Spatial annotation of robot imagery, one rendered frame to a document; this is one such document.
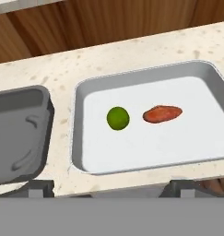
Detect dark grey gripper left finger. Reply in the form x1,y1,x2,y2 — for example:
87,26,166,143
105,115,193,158
6,180,55,198

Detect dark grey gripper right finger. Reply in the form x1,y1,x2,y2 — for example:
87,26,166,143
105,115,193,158
159,179,218,198

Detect grey tupperware container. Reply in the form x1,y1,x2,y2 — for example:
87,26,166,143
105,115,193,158
0,85,55,186

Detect white tupperware container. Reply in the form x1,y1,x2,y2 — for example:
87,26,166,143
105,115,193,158
70,60,224,176

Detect orange sweet potato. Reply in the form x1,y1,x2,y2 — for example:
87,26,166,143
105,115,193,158
142,104,183,124

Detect green lime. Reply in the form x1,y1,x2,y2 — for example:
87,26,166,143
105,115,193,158
106,106,131,132

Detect wooden cabinet front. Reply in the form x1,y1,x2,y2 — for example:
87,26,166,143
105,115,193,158
0,0,224,65

